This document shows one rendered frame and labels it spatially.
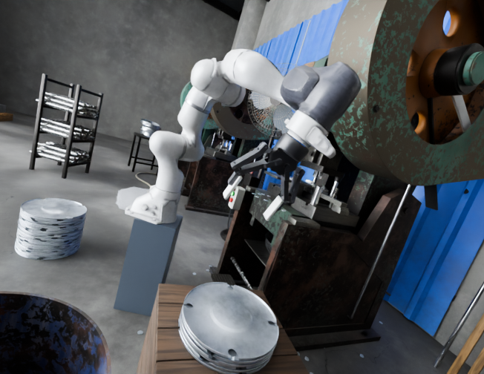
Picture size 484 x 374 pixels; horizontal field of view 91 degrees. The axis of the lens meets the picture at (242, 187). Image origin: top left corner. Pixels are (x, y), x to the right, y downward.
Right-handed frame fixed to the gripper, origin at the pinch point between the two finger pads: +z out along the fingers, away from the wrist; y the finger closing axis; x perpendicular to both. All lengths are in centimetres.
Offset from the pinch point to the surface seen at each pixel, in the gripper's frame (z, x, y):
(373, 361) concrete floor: 46, -1, -119
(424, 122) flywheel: -55, -28, -56
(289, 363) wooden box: 28.2, 19.7, -29.9
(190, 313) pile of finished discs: 33.7, 7.7, -2.3
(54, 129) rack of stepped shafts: 111, -221, 106
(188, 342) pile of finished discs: 34.5, 15.1, -2.3
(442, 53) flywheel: -72, -26, -39
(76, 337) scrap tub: 34.8, 18.1, 22.7
